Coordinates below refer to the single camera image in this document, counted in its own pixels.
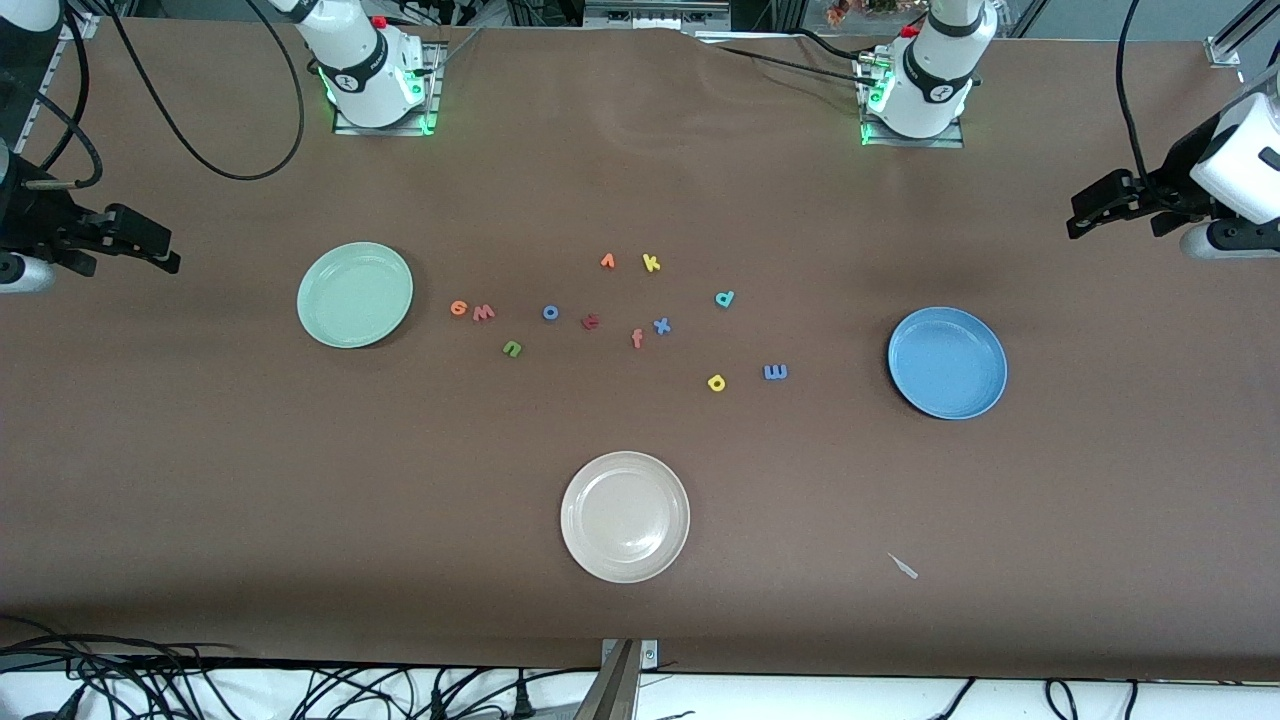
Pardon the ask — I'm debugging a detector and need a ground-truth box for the light green plate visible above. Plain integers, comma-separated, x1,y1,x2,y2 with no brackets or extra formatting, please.
296,241,415,350

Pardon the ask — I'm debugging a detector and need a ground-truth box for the blue plate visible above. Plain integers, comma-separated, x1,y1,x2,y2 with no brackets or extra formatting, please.
887,306,1009,421

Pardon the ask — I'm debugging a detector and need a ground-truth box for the brown table cover sheet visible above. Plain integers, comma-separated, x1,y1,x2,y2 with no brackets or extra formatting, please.
0,15,1280,683

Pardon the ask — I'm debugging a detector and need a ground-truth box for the beige plate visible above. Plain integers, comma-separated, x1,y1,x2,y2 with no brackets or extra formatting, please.
560,451,692,585

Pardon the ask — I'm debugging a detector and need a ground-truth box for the grey metal beam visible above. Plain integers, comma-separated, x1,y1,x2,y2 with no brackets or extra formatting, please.
573,640,641,720

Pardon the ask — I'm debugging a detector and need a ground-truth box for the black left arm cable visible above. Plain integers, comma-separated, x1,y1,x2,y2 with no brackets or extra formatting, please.
1115,0,1201,206

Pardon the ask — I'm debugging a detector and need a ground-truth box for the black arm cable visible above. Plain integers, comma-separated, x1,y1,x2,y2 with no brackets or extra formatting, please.
1115,0,1201,206
100,0,306,182

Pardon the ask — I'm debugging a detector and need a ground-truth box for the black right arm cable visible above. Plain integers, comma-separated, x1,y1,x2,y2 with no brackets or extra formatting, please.
100,0,306,182

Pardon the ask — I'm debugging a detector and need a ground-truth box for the aluminium frame profile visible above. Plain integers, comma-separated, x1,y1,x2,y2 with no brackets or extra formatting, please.
1205,0,1280,69
15,8,101,151

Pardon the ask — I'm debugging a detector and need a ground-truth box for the thin black table cable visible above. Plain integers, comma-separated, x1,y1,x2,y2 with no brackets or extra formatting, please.
795,28,873,61
715,42,876,81

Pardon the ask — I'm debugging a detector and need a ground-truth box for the aluminium frame rail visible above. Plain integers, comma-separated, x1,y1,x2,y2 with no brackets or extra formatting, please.
583,0,733,33

